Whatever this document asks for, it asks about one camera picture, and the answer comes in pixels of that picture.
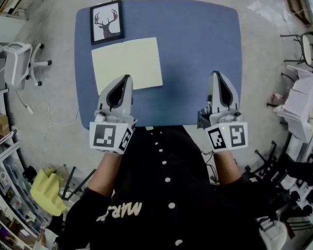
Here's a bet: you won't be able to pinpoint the person's black buttoned shirt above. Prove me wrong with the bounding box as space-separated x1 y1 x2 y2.
58 126 277 250

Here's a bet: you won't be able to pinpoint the white cloth covered table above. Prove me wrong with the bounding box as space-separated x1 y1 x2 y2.
275 65 313 143

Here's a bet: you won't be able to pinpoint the black tripod legs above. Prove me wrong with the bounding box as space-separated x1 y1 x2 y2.
60 166 96 203

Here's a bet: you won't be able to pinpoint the shelf of black headsets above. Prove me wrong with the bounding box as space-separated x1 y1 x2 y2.
288 139 313 233

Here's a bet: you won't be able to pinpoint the yellow cloth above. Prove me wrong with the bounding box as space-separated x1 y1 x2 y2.
30 167 68 217

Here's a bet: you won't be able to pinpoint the white swivel chair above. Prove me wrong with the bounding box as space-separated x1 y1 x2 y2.
0 36 53 90

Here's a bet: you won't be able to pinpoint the black office chair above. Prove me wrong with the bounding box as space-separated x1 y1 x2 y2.
275 152 313 192
245 141 285 184

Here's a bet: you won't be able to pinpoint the blue tablecloth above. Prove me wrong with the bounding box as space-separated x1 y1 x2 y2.
74 0 243 128

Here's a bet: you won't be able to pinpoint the black-legged stool with white seat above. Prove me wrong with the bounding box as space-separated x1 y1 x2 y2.
280 31 313 68

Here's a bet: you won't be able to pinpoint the cluttered metal shelving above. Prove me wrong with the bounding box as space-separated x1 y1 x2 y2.
0 87 46 250

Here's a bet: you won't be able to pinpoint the person's right forearm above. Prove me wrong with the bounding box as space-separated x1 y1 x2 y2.
213 149 243 186

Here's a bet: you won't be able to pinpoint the person's left forearm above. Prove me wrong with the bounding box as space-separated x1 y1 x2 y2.
87 151 123 198

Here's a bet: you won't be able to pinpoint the white floor cable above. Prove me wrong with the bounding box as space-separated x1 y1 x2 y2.
41 104 81 128

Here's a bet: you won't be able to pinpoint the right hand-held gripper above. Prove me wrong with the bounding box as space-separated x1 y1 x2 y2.
197 71 248 152

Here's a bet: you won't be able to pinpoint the black framed deer picture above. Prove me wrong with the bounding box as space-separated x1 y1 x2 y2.
89 0 126 46

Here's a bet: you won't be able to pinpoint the grey strapped waist pack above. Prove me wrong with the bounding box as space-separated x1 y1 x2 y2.
257 216 289 250

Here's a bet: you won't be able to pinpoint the wooden frame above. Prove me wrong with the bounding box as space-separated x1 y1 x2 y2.
281 0 313 26

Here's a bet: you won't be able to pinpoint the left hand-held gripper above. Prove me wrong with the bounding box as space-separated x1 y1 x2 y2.
89 74 137 155

